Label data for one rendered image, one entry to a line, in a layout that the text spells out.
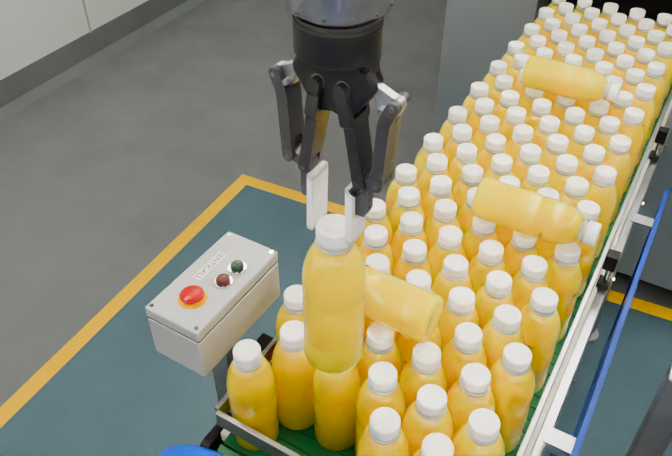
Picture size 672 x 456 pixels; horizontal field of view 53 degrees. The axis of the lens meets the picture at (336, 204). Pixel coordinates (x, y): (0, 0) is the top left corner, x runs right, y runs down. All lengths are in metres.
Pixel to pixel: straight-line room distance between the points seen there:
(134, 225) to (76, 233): 0.23
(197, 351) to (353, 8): 0.63
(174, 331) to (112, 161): 2.39
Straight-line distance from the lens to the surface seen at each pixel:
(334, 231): 0.68
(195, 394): 2.30
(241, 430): 1.03
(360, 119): 0.60
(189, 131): 3.49
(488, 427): 0.90
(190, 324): 1.00
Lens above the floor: 1.83
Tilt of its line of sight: 39 degrees down
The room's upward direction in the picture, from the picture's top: straight up
